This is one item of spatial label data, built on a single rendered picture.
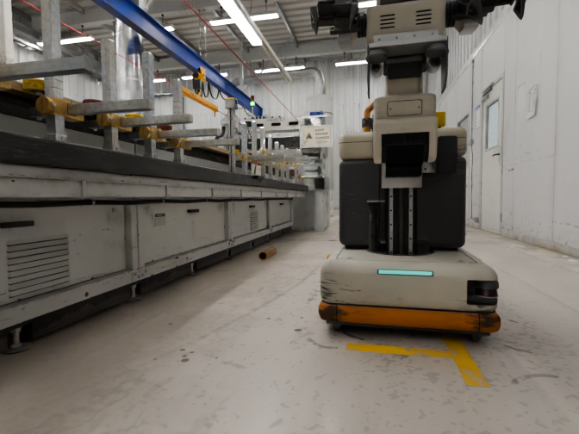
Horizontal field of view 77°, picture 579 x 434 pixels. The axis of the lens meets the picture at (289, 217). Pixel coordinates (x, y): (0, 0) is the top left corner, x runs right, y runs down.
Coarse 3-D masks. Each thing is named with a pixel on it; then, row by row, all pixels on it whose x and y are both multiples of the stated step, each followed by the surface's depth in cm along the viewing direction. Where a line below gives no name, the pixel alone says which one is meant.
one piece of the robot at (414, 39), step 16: (416, 32) 128; (432, 32) 126; (368, 48) 125; (384, 48) 124; (400, 48) 124; (416, 48) 124; (432, 48) 121; (368, 64) 126; (400, 64) 131; (416, 64) 129; (432, 64) 130; (368, 80) 126; (368, 96) 133
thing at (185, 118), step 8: (128, 120) 138; (136, 120) 138; (144, 120) 137; (152, 120) 136; (160, 120) 136; (168, 120) 135; (176, 120) 134; (184, 120) 133; (192, 120) 135; (96, 128) 143
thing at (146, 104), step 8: (72, 104) 114; (80, 104) 114; (88, 104) 113; (96, 104) 113; (104, 104) 112; (112, 104) 111; (120, 104) 111; (128, 104) 110; (136, 104) 110; (144, 104) 109; (152, 104) 110; (32, 112) 118; (72, 112) 115; (80, 112) 114; (88, 112) 113; (96, 112) 113; (104, 112) 113; (112, 112) 113; (120, 112) 114; (40, 120) 119
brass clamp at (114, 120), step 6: (108, 114) 133; (114, 114) 136; (96, 120) 133; (102, 120) 133; (108, 120) 133; (114, 120) 136; (120, 120) 139; (102, 126) 135; (108, 126) 135; (114, 126) 136; (120, 126) 139
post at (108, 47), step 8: (104, 40) 134; (112, 40) 136; (104, 48) 134; (112, 48) 136; (104, 56) 134; (112, 56) 136; (104, 64) 135; (112, 64) 136; (104, 72) 135; (112, 72) 136; (104, 80) 135; (112, 80) 136; (104, 88) 135; (112, 88) 136; (104, 96) 135; (112, 96) 136; (104, 128) 136; (112, 128) 136; (104, 136) 136; (112, 136) 136; (104, 144) 136; (112, 144) 136
